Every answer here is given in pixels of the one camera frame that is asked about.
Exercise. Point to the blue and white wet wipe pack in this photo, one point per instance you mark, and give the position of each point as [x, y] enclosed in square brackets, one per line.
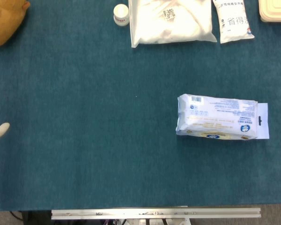
[215, 117]

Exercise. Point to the teal table cloth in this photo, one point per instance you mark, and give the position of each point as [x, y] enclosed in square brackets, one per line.
[89, 117]

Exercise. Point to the large white plastic bag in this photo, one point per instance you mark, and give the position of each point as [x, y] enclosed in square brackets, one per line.
[171, 25]

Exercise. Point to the small white jar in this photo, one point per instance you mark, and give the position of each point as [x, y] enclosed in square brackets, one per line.
[120, 14]

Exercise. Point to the white pouch with black print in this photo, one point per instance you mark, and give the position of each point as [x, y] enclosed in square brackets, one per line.
[234, 21]

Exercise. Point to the brown plush toy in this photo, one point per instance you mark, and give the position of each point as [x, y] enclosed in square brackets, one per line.
[2, 21]

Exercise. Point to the beige lidded food container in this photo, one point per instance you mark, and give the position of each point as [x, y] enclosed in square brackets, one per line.
[275, 10]

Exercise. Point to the aluminium rail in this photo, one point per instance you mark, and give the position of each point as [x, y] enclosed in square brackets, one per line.
[154, 213]

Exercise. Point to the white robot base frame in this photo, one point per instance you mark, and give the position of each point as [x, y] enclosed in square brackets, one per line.
[178, 222]

